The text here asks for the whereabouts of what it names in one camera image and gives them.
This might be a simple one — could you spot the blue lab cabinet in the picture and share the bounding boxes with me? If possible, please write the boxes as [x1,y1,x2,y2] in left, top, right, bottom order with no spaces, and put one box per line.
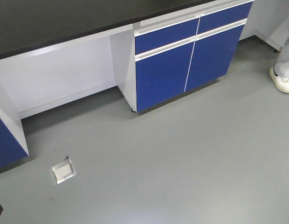
[110,0,253,112]

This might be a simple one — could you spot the metal floor outlet box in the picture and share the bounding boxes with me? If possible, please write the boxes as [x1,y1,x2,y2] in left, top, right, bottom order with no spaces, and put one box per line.
[51,156,76,185]

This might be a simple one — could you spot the left blue cabinet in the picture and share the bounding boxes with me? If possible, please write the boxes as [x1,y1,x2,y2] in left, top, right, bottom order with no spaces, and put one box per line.
[0,83,29,168]

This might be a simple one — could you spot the white sneaker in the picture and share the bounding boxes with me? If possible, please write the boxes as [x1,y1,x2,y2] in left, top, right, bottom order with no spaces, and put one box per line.
[269,66,289,94]

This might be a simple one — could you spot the person leg grey trousers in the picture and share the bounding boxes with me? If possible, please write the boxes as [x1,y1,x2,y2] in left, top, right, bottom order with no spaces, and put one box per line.
[274,18,289,79]

